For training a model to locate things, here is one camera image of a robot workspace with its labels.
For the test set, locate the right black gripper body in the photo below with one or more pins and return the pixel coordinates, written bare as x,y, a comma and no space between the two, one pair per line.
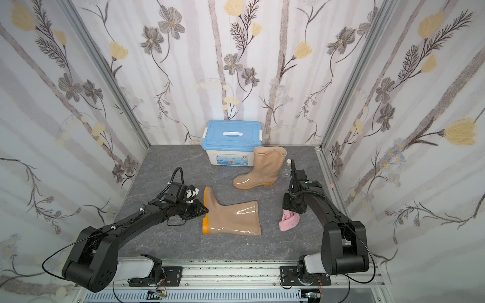
294,185

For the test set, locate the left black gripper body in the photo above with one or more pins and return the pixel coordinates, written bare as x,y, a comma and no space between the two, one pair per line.
199,206

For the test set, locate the pink cleaning cloth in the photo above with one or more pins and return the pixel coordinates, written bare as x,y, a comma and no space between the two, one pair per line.
289,220

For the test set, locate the tan rubber boot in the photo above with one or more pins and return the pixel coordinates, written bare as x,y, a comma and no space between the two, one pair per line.
267,162
238,219

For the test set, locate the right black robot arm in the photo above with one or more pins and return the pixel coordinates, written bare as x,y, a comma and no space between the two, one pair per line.
344,244

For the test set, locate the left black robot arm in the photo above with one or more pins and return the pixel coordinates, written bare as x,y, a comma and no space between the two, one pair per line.
93,261

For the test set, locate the right clear glass flask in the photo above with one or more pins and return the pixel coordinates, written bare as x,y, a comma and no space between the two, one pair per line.
286,169

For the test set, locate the blue lid storage box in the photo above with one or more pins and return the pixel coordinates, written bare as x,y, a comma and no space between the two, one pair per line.
232,143

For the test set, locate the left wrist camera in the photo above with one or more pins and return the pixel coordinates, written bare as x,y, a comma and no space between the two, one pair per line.
180,192

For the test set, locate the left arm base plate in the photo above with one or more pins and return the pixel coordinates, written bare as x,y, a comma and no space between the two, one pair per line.
159,276

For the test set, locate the aluminium rail frame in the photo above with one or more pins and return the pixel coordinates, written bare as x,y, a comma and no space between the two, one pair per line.
243,281

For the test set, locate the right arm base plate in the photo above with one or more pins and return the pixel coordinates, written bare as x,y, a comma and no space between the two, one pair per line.
292,276

